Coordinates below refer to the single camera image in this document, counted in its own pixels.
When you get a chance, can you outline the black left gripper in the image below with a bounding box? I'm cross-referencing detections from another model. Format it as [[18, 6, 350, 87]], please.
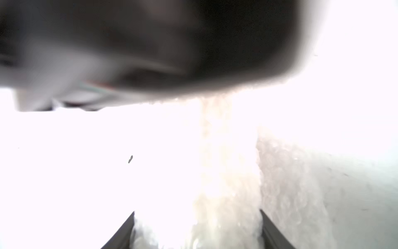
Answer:
[[1, 1, 307, 112]]

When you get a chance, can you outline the clear bubble wrap sheet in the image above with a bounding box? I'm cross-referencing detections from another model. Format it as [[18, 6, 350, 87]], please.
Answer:
[[130, 92, 336, 249]]

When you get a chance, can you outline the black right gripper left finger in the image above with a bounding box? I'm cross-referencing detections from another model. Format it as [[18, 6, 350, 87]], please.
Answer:
[[101, 212, 135, 249]]

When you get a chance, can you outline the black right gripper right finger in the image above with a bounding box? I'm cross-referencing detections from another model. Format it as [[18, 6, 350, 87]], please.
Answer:
[[260, 210, 295, 249]]

